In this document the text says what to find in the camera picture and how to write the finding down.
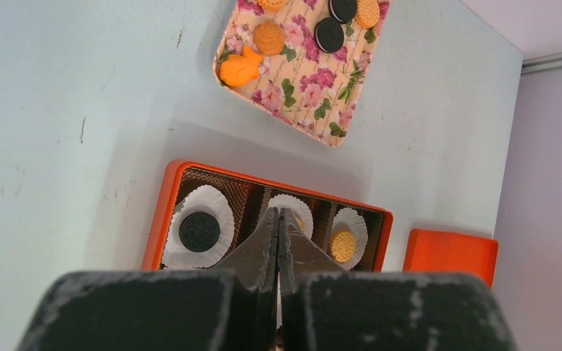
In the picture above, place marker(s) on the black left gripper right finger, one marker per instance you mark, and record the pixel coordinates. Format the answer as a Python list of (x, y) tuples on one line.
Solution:
[(325, 307)]

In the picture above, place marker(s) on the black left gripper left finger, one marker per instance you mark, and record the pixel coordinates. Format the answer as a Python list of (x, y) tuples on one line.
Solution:
[(231, 306)]

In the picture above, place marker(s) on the floral pink serving tray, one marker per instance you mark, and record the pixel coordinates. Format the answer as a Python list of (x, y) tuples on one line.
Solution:
[(312, 91)]

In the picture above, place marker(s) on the round tan biscuit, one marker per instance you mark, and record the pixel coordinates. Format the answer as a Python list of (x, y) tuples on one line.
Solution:
[(368, 13), (342, 246), (272, 5), (300, 223)]

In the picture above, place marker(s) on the black sandwich cookie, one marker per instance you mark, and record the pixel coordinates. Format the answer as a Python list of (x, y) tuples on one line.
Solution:
[(199, 231), (343, 11), (329, 35)]

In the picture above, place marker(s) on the orange box lid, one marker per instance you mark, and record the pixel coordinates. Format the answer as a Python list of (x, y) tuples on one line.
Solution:
[(442, 251)]

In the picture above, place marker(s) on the orange fish-shaped cookie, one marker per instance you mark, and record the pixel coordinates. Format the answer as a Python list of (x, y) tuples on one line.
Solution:
[(239, 69)]

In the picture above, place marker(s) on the swirl butter cookie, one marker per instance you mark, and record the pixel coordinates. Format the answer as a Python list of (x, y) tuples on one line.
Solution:
[(269, 38)]

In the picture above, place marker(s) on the aluminium frame rail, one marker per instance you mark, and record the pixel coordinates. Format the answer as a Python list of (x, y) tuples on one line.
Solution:
[(542, 64)]

